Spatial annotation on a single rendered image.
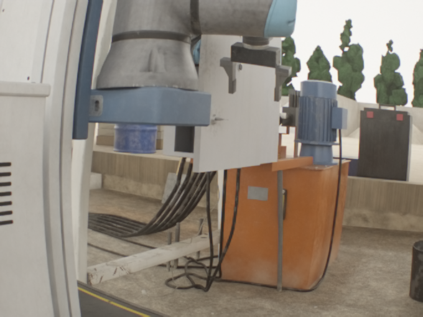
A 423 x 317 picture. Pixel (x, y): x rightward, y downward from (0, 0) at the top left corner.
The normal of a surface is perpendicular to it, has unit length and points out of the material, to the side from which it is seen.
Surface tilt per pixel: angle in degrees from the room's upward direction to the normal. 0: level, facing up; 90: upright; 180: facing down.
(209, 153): 90
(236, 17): 137
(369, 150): 90
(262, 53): 114
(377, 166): 90
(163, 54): 70
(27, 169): 90
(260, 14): 126
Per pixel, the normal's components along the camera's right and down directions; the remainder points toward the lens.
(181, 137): 0.86, 0.08
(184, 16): -0.12, 0.74
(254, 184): -0.43, 0.04
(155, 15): 0.18, 0.07
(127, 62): -0.18, -0.29
